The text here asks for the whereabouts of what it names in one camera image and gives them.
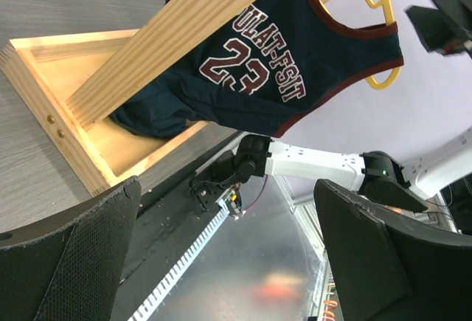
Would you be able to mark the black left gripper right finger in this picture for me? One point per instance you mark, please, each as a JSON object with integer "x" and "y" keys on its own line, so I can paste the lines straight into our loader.
{"x": 387, "y": 266}

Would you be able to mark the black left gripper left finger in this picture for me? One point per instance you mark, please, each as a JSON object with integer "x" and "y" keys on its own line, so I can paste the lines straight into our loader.
{"x": 68, "y": 266}

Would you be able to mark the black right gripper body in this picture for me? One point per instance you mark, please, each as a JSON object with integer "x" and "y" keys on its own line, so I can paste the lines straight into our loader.
{"x": 444, "y": 28}

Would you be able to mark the yellow clothes hanger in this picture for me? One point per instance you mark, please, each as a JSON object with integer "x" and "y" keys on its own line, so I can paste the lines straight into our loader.
{"x": 380, "y": 3}

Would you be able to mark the navy maroon tank top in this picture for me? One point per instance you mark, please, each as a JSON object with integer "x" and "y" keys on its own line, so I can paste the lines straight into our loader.
{"x": 261, "y": 72}

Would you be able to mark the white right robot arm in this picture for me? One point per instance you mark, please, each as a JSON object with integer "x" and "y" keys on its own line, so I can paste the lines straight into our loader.
{"x": 375, "y": 174}

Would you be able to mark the wooden clothes rack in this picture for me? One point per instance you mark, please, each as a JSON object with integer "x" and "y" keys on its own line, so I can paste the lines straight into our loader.
{"x": 71, "y": 83}

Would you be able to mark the white slotted cable duct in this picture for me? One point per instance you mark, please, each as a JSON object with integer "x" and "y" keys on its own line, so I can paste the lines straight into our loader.
{"x": 165, "y": 286}

